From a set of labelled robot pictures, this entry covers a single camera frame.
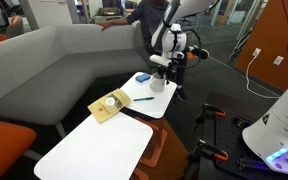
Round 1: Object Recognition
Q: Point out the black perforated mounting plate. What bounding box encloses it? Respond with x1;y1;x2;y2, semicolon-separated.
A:
197;90;288;180

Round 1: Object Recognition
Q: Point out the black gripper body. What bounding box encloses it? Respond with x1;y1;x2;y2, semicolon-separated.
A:
156;64;178;76

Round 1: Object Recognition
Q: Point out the white printed ceramic mug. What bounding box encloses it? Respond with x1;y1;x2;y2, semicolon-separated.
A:
149;72;168;93

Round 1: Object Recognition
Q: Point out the blue sponge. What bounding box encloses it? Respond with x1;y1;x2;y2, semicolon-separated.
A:
134;73;152;84

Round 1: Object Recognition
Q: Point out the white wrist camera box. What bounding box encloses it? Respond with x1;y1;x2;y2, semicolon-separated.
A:
149;53;173;67

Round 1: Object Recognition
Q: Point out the grey sofa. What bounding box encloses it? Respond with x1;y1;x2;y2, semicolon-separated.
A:
0;23;158;127

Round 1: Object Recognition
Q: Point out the orange side table base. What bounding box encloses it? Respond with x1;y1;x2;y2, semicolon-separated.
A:
129;112;189;180

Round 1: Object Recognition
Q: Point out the green pen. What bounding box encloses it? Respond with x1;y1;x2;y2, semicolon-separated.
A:
132;96;156;102

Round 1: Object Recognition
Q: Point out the orange and peach sofa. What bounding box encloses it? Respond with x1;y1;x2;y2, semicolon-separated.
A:
0;117;38;180

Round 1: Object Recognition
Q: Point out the black orange-tipped clamp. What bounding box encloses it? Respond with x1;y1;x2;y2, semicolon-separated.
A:
193;103;227;132
187;139;230;165

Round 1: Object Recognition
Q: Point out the white power cable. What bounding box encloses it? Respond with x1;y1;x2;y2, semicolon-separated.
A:
245;55;281;100

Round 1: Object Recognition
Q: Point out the white side table top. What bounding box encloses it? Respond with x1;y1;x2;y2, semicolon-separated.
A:
33;111;155;180
120;71;179;120

